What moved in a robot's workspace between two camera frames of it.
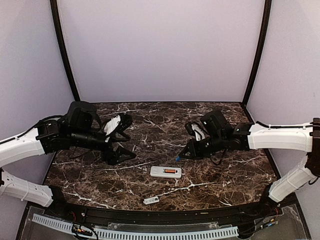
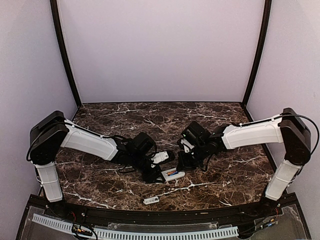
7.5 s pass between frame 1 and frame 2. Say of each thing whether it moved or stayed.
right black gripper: moved
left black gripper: moved
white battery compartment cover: stayed
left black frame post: stayed
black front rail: stayed
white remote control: moved
